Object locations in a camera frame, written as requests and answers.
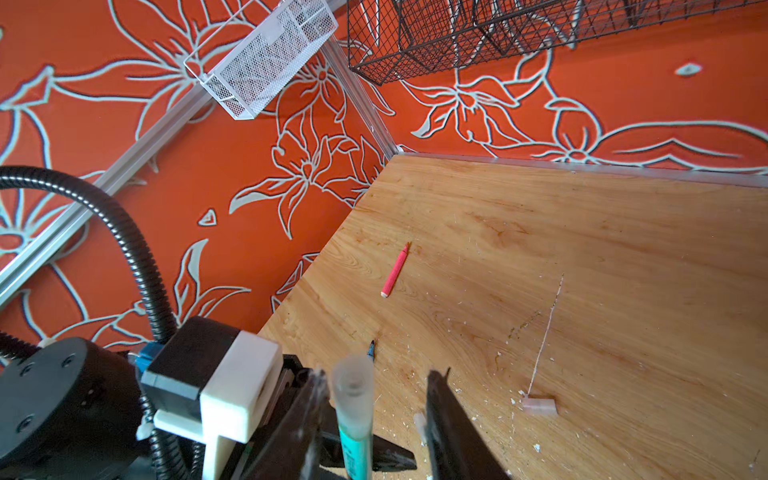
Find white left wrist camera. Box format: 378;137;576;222
135;317;283;479

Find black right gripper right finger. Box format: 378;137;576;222
425;370;508;479

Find black wire basket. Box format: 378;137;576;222
347;0;744;86

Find aluminium frame rails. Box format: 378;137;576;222
1;1;767;317

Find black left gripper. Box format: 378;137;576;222
0;337;418;480

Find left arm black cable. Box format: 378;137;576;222
0;166;199;480

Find red pen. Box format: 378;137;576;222
380;242;411;298

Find pinkish clear pen cap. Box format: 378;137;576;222
521;397;558;416

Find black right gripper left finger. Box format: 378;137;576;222
242;370;329;479

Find dark green pen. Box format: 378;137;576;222
339;426;373;480

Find clear plastic bin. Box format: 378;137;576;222
182;1;338;121

